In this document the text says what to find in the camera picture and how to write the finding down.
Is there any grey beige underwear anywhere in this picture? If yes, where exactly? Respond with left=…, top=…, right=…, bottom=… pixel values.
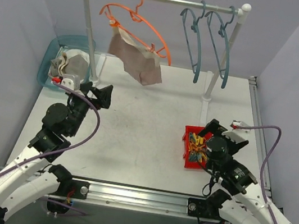
left=48, top=48, right=90, bottom=83

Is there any blue hanger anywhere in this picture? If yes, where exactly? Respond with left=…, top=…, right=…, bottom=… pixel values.
left=193, top=1, right=240, bottom=90
left=180, top=0, right=206, bottom=84

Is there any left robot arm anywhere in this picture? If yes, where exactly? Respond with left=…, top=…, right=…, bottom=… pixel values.
left=0, top=76, right=114, bottom=224

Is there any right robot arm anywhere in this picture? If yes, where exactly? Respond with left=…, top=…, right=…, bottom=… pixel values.
left=199, top=119, right=293, bottom=224

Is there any beige brown underwear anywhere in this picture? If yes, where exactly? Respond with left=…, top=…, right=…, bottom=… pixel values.
left=108, top=26, right=162, bottom=86

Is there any orange plastic hanger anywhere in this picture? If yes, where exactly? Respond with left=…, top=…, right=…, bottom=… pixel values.
left=92, top=0, right=182, bottom=67

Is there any colourful clothespins pile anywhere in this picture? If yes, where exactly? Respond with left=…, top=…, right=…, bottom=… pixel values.
left=187, top=132, right=207, bottom=164

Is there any red plastic bin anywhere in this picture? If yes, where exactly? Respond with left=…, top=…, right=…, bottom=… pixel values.
left=182, top=125, right=212, bottom=170

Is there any teal plastic basin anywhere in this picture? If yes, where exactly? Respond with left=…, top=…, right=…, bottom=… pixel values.
left=37, top=34, right=89, bottom=92

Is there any white clothes rack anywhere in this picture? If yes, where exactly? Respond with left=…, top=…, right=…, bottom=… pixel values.
left=83, top=0, right=252, bottom=124

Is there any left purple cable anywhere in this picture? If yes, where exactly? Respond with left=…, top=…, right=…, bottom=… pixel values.
left=0, top=72, right=108, bottom=219

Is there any purple cable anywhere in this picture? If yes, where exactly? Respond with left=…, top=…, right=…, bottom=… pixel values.
left=0, top=72, right=108, bottom=219
left=219, top=119, right=299, bottom=224

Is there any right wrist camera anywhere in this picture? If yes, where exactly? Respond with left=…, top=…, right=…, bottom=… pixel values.
left=222, top=120, right=251, bottom=144

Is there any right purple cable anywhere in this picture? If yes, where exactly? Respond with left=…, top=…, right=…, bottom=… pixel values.
left=219, top=119, right=299, bottom=224

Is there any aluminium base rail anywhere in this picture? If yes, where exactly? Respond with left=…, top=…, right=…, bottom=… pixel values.
left=0, top=163, right=290, bottom=224

